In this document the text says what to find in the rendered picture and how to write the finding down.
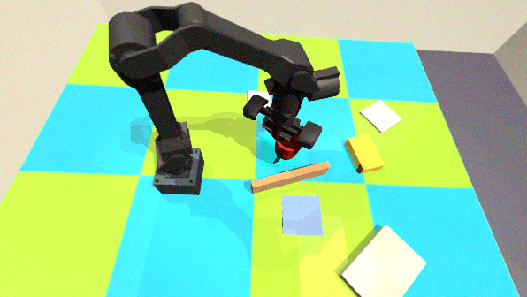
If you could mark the yellow rectangular block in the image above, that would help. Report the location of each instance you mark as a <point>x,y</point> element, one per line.
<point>364,154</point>

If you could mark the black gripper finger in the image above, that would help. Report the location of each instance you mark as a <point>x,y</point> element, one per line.
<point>285,136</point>
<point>271,130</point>

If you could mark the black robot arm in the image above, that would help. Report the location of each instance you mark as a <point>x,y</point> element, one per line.
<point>138,60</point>

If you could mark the white flat bar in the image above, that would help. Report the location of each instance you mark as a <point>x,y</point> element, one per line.
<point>263,94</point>

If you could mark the cream flat square slab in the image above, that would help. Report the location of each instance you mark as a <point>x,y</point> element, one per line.
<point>385,267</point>

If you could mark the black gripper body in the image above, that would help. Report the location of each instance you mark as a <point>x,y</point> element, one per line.
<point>284,120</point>

